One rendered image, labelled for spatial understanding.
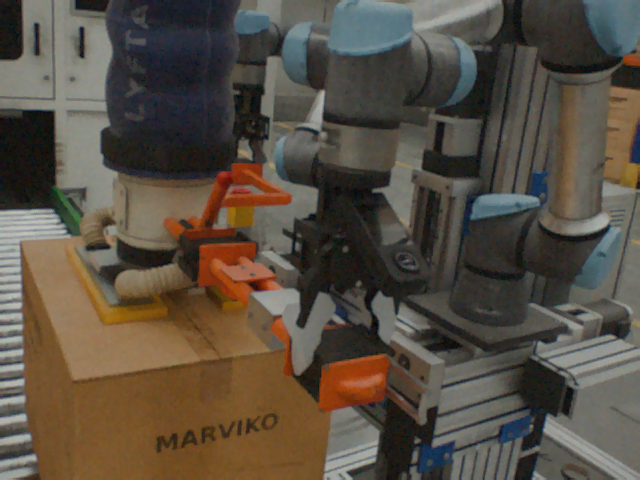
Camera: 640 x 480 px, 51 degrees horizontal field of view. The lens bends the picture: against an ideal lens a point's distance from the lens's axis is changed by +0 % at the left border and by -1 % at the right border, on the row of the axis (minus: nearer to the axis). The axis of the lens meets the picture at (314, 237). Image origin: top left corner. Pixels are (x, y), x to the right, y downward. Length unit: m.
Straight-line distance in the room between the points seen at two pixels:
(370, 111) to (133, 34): 0.55
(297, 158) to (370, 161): 1.07
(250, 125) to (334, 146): 0.88
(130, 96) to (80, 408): 0.47
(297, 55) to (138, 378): 0.47
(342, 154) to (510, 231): 0.67
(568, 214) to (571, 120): 0.17
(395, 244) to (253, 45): 0.93
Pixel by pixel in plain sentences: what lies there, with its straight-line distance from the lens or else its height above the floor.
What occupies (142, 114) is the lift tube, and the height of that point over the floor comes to 1.38.
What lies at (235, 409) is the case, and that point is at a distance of 1.04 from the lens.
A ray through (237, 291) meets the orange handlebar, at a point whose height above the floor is 1.21.
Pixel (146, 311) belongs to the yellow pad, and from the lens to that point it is 1.09.
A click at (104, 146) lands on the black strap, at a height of 1.32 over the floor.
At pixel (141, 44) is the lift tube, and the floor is 1.48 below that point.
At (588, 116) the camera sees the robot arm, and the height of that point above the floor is 1.44.
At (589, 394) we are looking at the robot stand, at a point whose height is 0.93.
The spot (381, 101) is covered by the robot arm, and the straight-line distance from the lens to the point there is 0.63.
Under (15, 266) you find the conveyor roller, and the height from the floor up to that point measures 0.55.
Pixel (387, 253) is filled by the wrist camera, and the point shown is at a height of 1.34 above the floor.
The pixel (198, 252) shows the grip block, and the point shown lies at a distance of 0.95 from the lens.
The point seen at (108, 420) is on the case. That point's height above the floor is 1.01.
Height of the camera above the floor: 1.53
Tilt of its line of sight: 17 degrees down
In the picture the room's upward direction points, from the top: 6 degrees clockwise
